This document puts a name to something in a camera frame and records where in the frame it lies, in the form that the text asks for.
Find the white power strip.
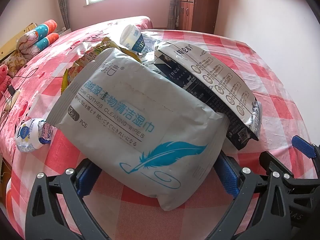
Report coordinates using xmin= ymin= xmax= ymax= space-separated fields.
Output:
xmin=5 ymin=90 xmax=20 ymax=110

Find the cartoon print rolled quilt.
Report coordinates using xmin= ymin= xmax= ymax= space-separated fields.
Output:
xmin=25 ymin=32 xmax=60 ymax=58
xmin=17 ymin=19 xmax=58 ymax=49

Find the yellow snack bag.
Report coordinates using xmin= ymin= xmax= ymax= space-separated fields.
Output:
xmin=61 ymin=37 xmax=142 ymax=93

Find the grey patterned curtain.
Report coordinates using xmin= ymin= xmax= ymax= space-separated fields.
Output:
xmin=169 ymin=0 xmax=181 ymax=29
xmin=55 ymin=0 xmax=72 ymax=30

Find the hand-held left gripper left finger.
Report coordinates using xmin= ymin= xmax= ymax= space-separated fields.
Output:
xmin=25 ymin=159 xmax=105 ymax=240

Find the white tissue pack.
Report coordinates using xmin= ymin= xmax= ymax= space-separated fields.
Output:
xmin=14 ymin=117 xmax=56 ymax=153

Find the yellow star print cloth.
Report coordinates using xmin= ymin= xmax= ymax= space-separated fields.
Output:
xmin=0 ymin=22 xmax=37 ymax=60

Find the red white checkered tablecloth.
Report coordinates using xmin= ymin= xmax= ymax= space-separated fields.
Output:
xmin=4 ymin=29 xmax=319 ymax=240

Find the floral pillow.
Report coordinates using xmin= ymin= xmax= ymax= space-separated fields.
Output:
xmin=0 ymin=50 xmax=28 ymax=77

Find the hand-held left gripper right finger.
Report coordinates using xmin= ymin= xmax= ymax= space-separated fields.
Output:
xmin=215 ymin=152 xmax=292 ymax=240

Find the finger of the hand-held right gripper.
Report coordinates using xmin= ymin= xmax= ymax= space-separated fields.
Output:
xmin=291 ymin=134 xmax=320 ymax=159
xmin=259 ymin=151 xmax=320 ymax=190

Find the brown wooden cabinet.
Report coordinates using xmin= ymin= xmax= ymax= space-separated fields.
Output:
xmin=177 ymin=0 xmax=220 ymax=34

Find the grey wet wipes pack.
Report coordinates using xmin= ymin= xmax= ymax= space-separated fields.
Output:
xmin=46 ymin=47 xmax=227 ymax=212

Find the black white milk carton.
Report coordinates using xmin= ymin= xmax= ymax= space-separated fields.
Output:
xmin=144 ymin=40 xmax=262 ymax=151

